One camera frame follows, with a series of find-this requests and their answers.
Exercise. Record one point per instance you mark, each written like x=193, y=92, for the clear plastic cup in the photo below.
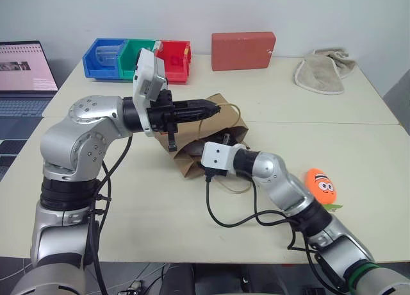
x=107, y=56

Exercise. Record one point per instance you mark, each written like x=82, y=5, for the black flat device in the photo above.
x=9, y=154

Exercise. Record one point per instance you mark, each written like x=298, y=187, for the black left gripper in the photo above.
x=163, y=113

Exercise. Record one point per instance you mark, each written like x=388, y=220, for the beige towel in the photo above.
x=317, y=75

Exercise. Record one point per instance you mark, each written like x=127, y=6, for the orange carrot plush toy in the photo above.
x=322, y=186

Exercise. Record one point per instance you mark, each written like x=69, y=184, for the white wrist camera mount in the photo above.
x=218, y=157
x=144, y=70

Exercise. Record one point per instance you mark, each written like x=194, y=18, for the green plastic storage bin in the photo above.
x=126, y=64

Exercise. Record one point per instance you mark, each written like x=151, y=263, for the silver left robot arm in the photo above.
x=80, y=138

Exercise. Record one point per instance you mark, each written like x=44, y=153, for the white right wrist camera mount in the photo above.
x=218, y=157

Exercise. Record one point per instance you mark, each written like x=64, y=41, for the blue plastic storage bin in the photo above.
x=96, y=71

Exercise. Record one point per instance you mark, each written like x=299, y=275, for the open laptop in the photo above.
x=22, y=70

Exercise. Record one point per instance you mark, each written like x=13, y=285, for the brown paper bag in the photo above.
x=189, y=165

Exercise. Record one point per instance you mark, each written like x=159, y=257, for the red brick-shaped box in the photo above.
x=240, y=51

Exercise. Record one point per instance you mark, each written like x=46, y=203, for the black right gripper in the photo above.
x=236, y=144

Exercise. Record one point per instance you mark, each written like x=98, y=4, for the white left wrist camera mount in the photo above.
x=144, y=70

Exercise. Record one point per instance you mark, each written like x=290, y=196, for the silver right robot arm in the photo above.
x=288, y=192

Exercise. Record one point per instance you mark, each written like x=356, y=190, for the red plastic storage bin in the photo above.
x=174, y=75

